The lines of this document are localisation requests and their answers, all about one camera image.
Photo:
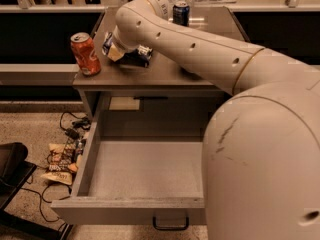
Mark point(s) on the black drawer handle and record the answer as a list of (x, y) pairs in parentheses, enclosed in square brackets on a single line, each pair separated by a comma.
[(170, 227)]

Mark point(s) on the open grey top drawer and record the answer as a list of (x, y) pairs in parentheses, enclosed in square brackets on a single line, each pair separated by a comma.
[(140, 164)]

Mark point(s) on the dark blue soda can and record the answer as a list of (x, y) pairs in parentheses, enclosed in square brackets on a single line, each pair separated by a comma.
[(181, 13)]

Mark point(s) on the cream label inside cabinet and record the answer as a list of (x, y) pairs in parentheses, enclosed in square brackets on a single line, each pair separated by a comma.
[(124, 103)]

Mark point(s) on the blue chip bag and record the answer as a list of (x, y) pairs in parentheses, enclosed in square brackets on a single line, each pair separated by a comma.
[(139, 57)]

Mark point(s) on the orange soda can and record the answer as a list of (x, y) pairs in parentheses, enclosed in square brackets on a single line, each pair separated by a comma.
[(82, 46)]

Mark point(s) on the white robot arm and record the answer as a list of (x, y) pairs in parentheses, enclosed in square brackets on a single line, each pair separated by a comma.
[(261, 149)]

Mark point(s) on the black chair base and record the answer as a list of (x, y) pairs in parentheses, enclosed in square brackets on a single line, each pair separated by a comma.
[(14, 172)]

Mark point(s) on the grey cabinet with top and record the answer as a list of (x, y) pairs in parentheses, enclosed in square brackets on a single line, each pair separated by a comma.
[(163, 77)]

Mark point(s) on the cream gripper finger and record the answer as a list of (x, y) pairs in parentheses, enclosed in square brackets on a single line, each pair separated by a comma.
[(114, 53)]

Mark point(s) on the snack bags on floor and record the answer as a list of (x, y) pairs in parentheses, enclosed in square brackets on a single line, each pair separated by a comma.
[(64, 161)]

